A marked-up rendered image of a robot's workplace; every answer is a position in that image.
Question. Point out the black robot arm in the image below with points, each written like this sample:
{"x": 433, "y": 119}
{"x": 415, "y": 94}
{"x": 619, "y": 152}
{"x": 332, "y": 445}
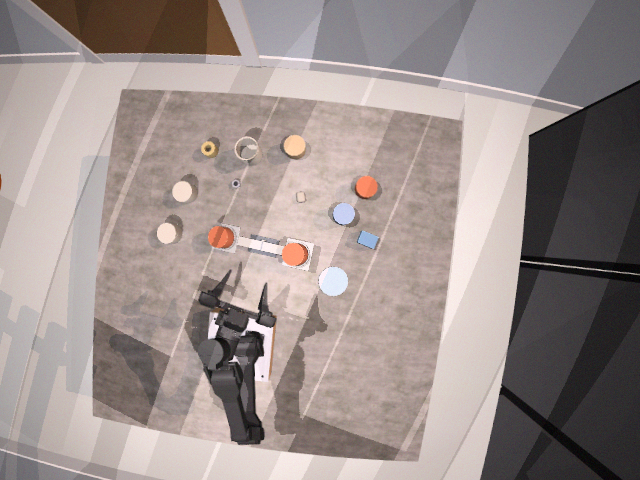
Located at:
{"x": 234, "y": 383}

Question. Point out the small blue block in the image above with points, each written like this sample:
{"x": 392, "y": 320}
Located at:
{"x": 367, "y": 239}

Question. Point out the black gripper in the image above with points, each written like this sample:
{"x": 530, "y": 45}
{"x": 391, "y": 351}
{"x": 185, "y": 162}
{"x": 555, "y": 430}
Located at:
{"x": 263, "y": 318}

